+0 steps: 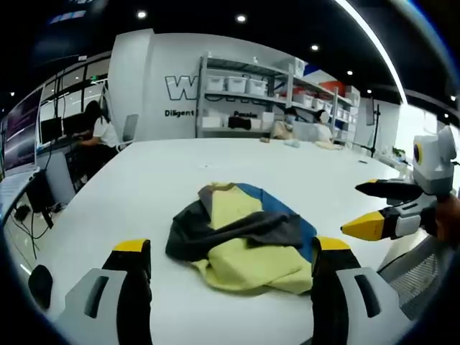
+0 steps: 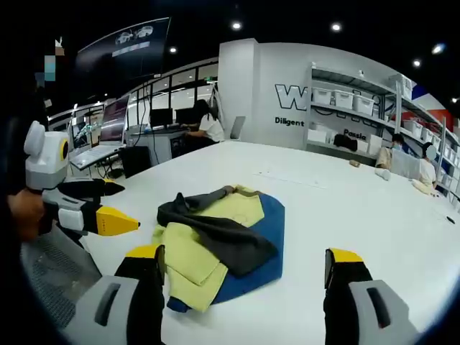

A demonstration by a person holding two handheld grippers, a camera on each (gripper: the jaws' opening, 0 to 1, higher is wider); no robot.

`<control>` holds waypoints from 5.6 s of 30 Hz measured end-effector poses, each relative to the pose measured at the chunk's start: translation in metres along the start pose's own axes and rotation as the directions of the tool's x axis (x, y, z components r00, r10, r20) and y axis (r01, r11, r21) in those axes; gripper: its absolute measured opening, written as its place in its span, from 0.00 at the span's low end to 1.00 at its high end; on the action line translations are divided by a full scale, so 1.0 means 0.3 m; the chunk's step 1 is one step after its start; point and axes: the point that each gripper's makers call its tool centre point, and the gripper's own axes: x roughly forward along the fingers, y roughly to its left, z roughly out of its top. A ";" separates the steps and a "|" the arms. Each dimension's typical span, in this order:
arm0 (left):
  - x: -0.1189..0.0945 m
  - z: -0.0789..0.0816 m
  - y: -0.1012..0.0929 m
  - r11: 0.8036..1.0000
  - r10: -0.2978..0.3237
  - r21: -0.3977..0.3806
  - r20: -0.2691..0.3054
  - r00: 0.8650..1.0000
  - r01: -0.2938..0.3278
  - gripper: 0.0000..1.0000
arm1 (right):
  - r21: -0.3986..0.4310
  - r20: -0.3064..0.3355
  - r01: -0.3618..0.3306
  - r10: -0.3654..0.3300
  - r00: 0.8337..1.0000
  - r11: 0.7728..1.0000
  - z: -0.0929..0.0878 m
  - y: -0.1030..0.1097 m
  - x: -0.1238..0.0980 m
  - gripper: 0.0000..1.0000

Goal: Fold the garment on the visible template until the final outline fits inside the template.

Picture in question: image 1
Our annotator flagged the ceiling light strip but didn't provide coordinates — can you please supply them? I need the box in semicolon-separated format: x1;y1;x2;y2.
336;0;409;105

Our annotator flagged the dark cloth on shelf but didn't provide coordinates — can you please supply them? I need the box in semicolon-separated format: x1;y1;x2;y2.
227;116;253;130

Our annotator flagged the person's right hand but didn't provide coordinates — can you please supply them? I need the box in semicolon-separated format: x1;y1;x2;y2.
433;193;460;247

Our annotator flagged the row of white storage bins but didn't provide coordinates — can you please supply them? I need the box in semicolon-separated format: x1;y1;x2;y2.
206;73;360;127

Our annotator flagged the metal shelving unit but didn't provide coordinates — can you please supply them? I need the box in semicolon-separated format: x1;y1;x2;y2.
195;54;361;139

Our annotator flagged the white office chair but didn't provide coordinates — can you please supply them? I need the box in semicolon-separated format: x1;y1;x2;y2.
117;114;140;152

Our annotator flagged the grey mesh chair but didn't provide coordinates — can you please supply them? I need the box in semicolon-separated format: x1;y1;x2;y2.
376;232;454;321

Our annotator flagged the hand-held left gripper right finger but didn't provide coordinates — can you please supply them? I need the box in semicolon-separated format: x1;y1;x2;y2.
310;235;411;345

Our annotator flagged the black computer monitor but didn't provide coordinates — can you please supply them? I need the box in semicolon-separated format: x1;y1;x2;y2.
40;116;87;144

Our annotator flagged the black cable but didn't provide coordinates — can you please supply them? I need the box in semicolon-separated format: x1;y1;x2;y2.
13;204;51;269

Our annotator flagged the black tripod stand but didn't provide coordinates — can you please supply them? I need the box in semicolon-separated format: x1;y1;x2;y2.
365;96;382;159

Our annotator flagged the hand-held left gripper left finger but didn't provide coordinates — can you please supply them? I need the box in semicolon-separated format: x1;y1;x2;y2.
56;237;155;345

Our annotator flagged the yellow and grey garment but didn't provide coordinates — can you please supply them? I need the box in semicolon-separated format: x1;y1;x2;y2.
165;182;314;296

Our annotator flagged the black round object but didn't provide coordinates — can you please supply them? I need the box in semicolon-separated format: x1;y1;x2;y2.
27;264;54;312

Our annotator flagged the large wall screen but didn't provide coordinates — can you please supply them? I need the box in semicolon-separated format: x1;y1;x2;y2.
0;88;45;178

